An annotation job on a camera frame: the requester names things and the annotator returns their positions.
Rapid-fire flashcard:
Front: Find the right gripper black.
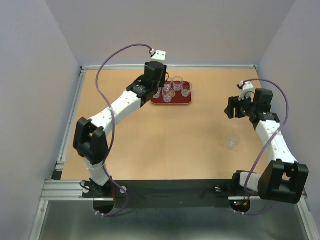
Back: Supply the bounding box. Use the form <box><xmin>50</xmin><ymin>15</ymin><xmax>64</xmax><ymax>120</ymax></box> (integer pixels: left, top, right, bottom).
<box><xmin>223</xmin><ymin>92</ymin><xmax>257</xmax><ymax>119</ymax></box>

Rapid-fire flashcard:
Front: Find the clear glass cluster front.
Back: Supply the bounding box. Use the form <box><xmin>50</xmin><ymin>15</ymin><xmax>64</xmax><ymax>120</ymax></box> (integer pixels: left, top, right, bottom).
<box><xmin>162</xmin><ymin>88</ymin><xmax>174</xmax><ymax>103</ymax></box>

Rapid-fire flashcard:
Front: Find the clear glass cluster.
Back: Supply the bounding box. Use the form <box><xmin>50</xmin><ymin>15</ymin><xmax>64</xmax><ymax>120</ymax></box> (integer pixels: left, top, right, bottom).
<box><xmin>172</xmin><ymin>76</ymin><xmax>184</xmax><ymax>92</ymax></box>
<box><xmin>162</xmin><ymin>88</ymin><xmax>174</xmax><ymax>103</ymax></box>
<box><xmin>225</xmin><ymin>133</ymin><xmax>240</xmax><ymax>149</ymax></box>

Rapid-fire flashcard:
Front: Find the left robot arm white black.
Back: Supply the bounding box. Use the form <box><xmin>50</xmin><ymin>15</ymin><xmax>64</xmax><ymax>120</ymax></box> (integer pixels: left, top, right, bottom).
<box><xmin>73</xmin><ymin>59</ymin><xmax>167</xmax><ymax>197</ymax></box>

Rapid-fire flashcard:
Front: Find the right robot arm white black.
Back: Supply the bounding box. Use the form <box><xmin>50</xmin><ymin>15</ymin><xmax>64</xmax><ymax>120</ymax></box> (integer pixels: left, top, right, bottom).
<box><xmin>224</xmin><ymin>83</ymin><xmax>309</xmax><ymax>204</ymax></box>

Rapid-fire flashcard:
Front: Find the red lacquer tray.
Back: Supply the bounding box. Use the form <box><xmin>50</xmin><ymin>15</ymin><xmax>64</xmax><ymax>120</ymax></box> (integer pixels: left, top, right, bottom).
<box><xmin>151</xmin><ymin>86</ymin><xmax>192</xmax><ymax>105</ymax></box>

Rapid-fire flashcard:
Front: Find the aluminium frame rail back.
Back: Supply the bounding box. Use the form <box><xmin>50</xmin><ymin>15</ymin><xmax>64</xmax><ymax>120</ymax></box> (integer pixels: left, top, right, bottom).
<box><xmin>81</xmin><ymin>64</ymin><xmax>258</xmax><ymax>71</ymax></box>

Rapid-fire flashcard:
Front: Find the aluminium frame rail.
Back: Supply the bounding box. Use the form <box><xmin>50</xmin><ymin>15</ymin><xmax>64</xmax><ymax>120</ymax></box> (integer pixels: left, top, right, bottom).
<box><xmin>50</xmin><ymin>69</ymin><xmax>87</xmax><ymax>181</ymax></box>
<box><xmin>81</xmin><ymin>64</ymin><xmax>258</xmax><ymax>71</ymax></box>
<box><xmin>30</xmin><ymin>180</ymin><xmax>320</xmax><ymax>240</ymax></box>

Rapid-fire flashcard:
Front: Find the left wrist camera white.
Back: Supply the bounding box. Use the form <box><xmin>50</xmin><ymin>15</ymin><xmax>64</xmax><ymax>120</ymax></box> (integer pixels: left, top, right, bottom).
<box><xmin>150</xmin><ymin>49</ymin><xmax>167</xmax><ymax>63</ymax></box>

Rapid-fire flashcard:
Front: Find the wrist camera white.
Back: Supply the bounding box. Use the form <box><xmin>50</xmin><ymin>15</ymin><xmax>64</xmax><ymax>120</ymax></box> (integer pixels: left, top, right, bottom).
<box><xmin>150</xmin><ymin>49</ymin><xmax>167</xmax><ymax>63</ymax></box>
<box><xmin>237</xmin><ymin>81</ymin><xmax>255</xmax><ymax>101</ymax></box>

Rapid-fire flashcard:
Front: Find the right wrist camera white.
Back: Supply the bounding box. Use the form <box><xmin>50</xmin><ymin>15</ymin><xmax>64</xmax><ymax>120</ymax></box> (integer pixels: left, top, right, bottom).
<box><xmin>237</xmin><ymin>81</ymin><xmax>255</xmax><ymax>101</ymax></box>

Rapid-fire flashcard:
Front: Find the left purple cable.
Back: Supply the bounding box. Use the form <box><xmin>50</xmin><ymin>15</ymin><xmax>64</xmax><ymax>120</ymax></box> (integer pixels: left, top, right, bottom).
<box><xmin>94</xmin><ymin>44</ymin><xmax>155</xmax><ymax>218</ymax></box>

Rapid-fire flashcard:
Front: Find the purple cable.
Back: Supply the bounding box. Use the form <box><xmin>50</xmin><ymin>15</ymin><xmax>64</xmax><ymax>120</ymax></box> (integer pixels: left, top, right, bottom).
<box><xmin>233</xmin><ymin>78</ymin><xmax>291</xmax><ymax>216</ymax></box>
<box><xmin>94</xmin><ymin>44</ymin><xmax>155</xmax><ymax>218</ymax></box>

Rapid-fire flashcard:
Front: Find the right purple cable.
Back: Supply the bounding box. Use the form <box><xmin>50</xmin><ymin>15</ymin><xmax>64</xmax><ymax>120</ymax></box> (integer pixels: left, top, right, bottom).
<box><xmin>233</xmin><ymin>78</ymin><xmax>291</xmax><ymax>216</ymax></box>

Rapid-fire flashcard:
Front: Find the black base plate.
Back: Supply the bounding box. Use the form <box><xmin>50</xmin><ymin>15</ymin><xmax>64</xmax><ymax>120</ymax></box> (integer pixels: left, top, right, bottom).
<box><xmin>79</xmin><ymin>179</ymin><xmax>251</xmax><ymax>215</ymax></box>

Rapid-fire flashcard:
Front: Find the aluminium frame rail left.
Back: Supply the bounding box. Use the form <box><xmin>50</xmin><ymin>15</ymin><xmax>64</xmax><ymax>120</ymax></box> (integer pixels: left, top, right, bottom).
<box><xmin>50</xmin><ymin>69</ymin><xmax>87</xmax><ymax>181</ymax></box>

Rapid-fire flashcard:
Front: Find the aluminium frame rail front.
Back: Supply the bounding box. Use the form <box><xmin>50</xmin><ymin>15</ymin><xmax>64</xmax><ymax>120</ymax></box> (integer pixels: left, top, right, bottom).
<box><xmin>30</xmin><ymin>180</ymin><xmax>320</xmax><ymax>240</ymax></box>

